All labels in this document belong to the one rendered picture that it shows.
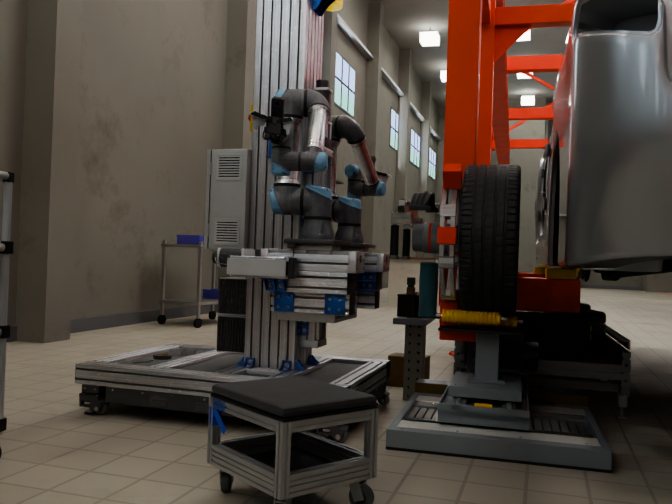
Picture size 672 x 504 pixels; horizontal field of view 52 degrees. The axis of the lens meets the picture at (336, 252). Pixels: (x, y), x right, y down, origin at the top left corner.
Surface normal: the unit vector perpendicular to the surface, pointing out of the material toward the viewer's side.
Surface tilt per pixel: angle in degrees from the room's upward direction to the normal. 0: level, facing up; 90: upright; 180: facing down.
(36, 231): 90
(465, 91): 90
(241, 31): 90
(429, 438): 90
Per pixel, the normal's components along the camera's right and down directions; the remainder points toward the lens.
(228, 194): -0.29, -0.02
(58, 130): 0.95, 0.04
